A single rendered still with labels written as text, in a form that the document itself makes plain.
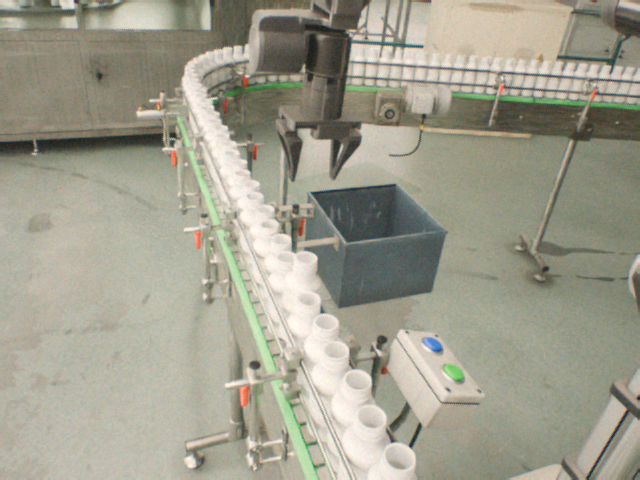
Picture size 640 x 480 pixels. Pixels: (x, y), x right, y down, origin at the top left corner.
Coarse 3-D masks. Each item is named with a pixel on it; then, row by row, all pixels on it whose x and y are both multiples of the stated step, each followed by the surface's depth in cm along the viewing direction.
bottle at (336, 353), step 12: (324, 348) 71; (336, 348) 72; (348, 348) 71; (324, 360) 70; (336, 360) 69; (348, 360) 71; (312, 372) 72; (324, 372) 71; (336, 372) 70; (324, 384) 71; (336, 384) 70; (312, 396) 74; (324, 396) 71; (312, 408) 74; (324, 420) 74; (324, 432) 75
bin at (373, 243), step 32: (320, 192) 159; (352, 192) 164; (384, 192) 168; (320, 224) 151; (352, 224) 171; (384, 224) 175; (416, 224) 159; (320, 256) 155; (352, 256) 137; (384, 256) 141; (416, 256) 145; (352, 288) 144; (384, 288) 148; (416, 288) 153
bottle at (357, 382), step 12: (348, 372) 67; (360, 372) 67; (348, 384) 68; (360, 384) 68; (336, 396) 69; (348, 396) 66; (360, 396) 65; (336, 408) 67; (348, 408) 66; (336, 420) 67; (348, 420) 66; (336, 456) 71; (336, 468) 72
